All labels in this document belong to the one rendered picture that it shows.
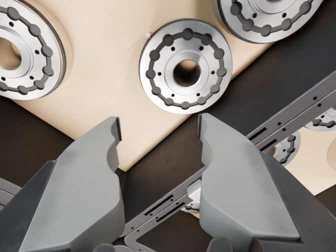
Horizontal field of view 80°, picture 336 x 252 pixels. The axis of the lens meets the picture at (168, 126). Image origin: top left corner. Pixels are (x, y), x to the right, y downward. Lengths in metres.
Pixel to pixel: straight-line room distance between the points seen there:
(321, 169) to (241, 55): 0.26
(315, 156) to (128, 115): 0.31
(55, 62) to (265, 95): 0.21
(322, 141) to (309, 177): 0.08
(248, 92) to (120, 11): 0.16
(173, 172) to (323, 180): 0.31
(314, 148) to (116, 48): 0.33
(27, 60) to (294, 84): 0.25
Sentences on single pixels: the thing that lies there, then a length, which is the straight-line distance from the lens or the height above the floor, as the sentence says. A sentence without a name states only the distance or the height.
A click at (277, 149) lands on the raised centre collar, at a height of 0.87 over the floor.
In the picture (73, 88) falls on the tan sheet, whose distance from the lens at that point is 0.28.
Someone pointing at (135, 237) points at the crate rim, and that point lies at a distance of 0.29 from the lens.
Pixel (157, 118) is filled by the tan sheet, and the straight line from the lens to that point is 0.28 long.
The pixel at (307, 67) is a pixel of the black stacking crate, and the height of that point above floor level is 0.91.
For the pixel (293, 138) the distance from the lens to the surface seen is 0.32.
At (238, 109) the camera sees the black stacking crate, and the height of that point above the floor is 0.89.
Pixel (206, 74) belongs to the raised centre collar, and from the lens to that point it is 0.23.
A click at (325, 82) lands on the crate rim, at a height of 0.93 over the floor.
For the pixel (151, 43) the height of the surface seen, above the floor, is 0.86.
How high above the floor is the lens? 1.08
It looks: 59 degrees down
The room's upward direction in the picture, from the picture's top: 174 degrees clockwise
